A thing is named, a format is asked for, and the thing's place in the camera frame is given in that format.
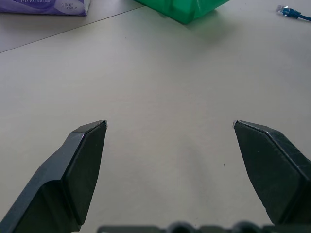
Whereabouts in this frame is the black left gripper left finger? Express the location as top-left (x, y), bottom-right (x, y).
top-left (0, 119), bottom-right (108, 233)

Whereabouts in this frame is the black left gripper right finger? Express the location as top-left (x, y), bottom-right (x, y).
top-left (232, 119), bottom-right (311, 226)

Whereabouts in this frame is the purple tissue pack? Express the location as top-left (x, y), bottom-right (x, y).
top-left (0, 0), bottom-right (93, 17)

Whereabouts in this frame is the green plastic box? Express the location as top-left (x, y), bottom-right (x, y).
top-left (132, 0), bottom-right (230, 25)

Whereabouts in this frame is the blue Ethernet cable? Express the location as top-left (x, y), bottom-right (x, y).
top-left (276, 4), bottom-right (311, 22)

